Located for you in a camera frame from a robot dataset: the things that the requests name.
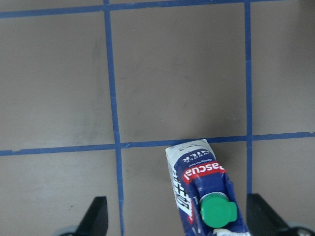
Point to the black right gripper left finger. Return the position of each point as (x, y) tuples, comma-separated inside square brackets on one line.
[(95, 220)]

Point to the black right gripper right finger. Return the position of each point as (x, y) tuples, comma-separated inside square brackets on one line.
[(262, 220)]

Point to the blue white milk carton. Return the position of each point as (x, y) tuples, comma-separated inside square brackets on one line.
[(203, 192)]

